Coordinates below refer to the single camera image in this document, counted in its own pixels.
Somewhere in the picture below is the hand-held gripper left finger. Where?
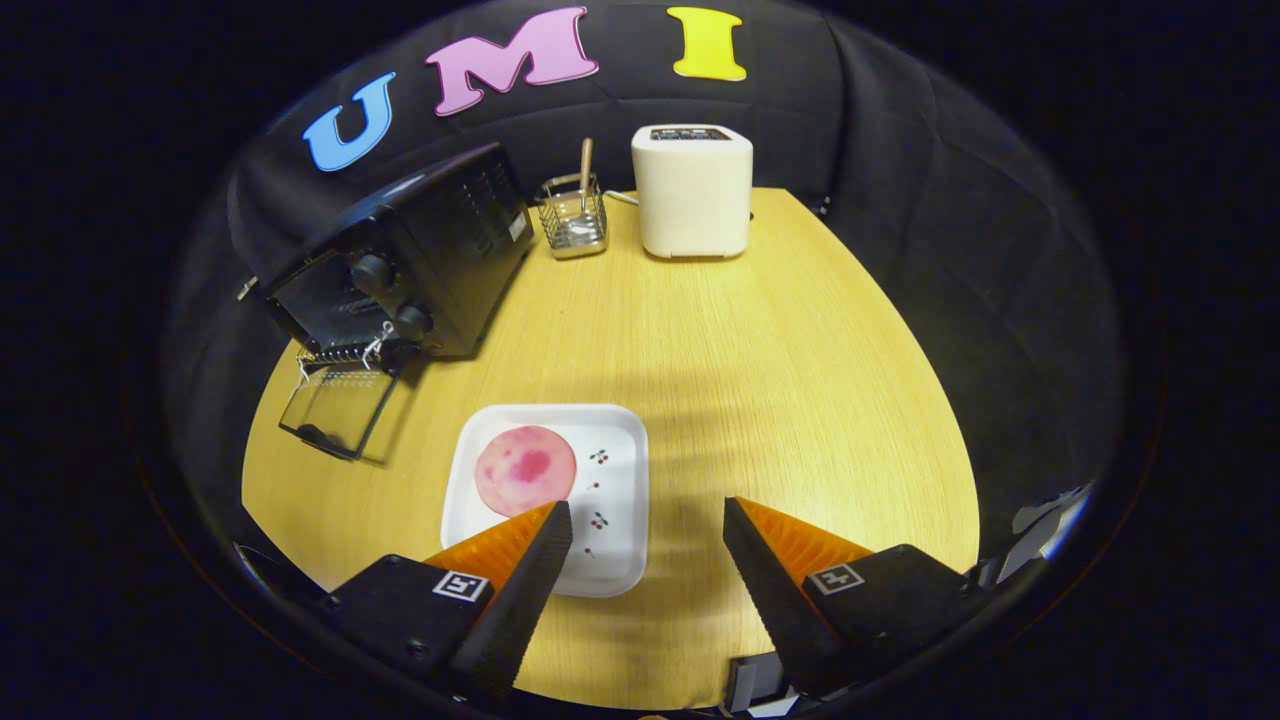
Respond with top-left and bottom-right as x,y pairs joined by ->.
325,500 -> 574,701

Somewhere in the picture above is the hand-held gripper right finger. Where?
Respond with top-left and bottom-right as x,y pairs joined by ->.
722,496 -> 986,698

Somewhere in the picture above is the pink ham slice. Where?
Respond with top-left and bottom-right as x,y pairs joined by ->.
473,425 -> 579,518

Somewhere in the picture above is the white square plate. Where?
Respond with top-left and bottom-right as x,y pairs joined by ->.
440,403 -> 651,599

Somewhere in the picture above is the black toaster oven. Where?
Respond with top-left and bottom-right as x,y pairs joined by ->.
240,142 -> 536,463

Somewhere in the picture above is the white bread toaster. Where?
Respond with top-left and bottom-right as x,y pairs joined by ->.
630,123 -> 754,261

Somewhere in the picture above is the black backdrop cloth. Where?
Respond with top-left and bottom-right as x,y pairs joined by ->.
165,0 -> 1121,561

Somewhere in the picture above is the wire utensil holder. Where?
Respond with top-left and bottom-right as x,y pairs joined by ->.
537,173 -> 609,261

